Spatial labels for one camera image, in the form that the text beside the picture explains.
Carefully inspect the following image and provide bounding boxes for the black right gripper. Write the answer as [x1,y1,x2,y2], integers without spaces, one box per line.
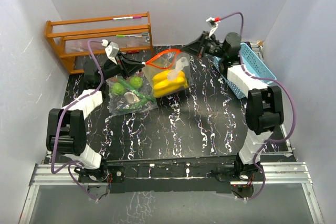
[180,31,227,59]

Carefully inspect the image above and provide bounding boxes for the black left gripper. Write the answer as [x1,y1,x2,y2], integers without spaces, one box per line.
[100,52,145,83]

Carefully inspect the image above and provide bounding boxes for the yellow fake banana bunch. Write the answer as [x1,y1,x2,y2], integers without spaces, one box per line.
[152,70,189,98]

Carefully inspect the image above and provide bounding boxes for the clear zip bag red seal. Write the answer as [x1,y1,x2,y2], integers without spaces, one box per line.
[142,49,193,94]

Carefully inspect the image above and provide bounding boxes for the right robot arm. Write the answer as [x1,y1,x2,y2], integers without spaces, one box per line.
[181,31,284,181]

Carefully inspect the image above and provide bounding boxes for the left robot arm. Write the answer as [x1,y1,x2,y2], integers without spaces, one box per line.
[46,52,145,182]

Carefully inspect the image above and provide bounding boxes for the green fake lime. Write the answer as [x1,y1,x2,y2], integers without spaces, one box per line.
[129,76,143,89]
[110,82,125,95]

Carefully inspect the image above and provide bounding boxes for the clear bag with green food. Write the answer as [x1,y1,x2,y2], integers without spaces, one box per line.
[107,72,158,116]

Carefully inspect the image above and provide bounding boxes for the orange wooden rack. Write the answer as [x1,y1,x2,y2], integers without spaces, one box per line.
[44,12,154,74]

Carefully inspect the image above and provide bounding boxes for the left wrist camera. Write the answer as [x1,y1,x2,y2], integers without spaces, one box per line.
[105,42,119,65]

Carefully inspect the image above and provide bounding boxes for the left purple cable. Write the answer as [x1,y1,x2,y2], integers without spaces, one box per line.
[51,39,110,201]

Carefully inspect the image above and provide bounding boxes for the purple cable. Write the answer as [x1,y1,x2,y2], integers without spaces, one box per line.
[217,12,299,201]
[51,39,110,201]

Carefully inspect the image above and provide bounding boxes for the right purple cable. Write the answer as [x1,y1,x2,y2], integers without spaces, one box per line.
[217,12,299,201]

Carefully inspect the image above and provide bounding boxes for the aluminium frame rail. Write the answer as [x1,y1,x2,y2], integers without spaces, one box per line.
[29,162,312,185]

